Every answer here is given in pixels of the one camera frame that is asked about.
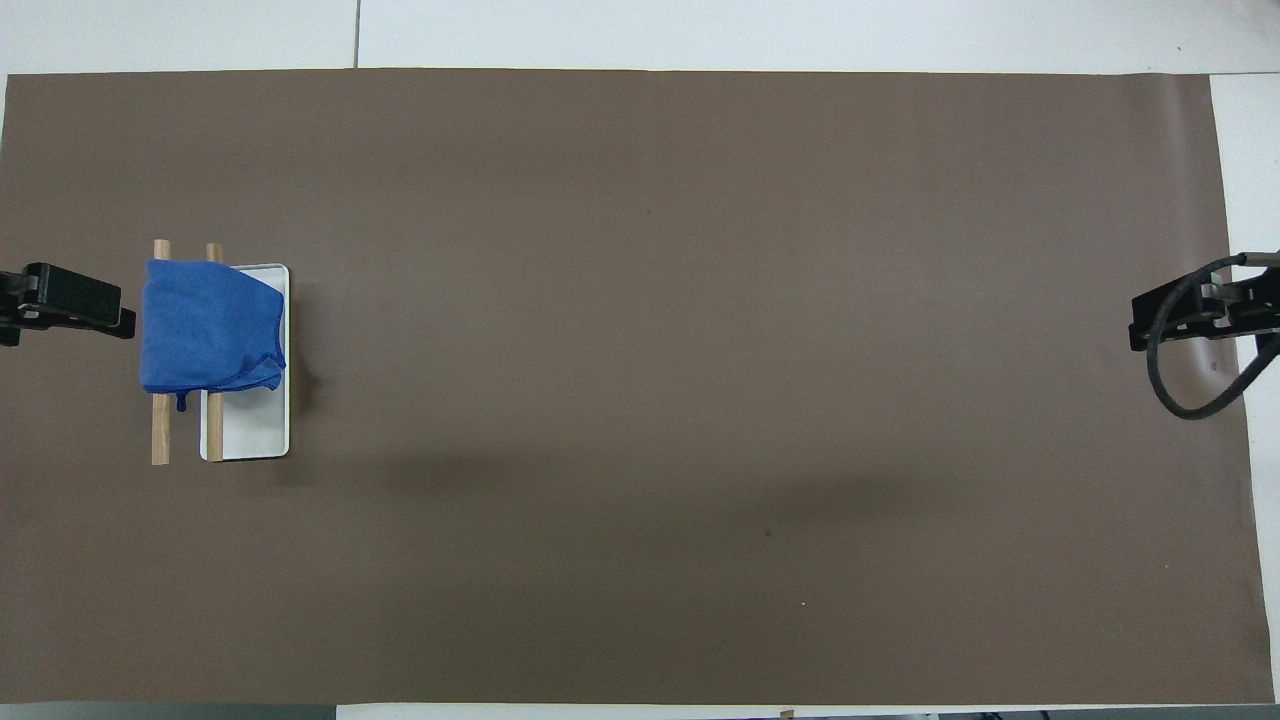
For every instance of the wooden towel rack white base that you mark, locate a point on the wooden towel rack white base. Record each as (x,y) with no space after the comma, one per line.
(250,425)

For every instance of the blue towel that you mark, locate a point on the blue towel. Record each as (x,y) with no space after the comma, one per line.
(200,325)

